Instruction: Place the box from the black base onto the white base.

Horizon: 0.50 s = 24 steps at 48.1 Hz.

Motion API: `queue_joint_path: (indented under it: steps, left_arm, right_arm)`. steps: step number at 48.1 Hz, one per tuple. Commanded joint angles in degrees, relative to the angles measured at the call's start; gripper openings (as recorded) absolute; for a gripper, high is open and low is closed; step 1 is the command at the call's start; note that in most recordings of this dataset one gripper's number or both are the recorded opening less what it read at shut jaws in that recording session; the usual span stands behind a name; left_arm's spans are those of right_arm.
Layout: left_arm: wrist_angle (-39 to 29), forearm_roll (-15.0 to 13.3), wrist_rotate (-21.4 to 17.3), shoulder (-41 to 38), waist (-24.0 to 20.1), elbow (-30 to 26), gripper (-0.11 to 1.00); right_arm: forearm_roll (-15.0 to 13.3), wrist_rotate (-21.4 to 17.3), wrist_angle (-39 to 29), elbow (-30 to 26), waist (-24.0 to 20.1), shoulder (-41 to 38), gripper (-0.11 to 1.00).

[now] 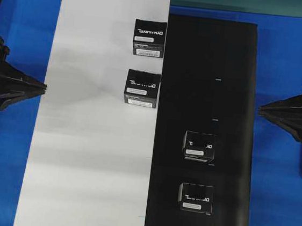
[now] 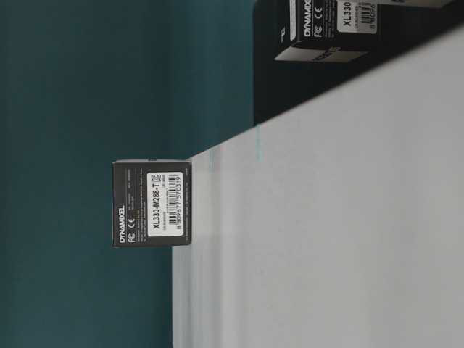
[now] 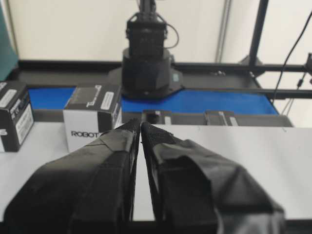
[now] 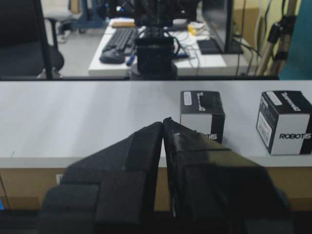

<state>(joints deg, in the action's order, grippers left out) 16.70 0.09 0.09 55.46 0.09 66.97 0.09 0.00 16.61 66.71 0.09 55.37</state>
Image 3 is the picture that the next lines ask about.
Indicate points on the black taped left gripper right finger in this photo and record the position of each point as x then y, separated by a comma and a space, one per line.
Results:
197, 191

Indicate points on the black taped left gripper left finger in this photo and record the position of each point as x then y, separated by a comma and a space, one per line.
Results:
88, 191

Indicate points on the black white box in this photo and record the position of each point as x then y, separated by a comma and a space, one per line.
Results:
91, 110
220, 118
157, 117
16, 116

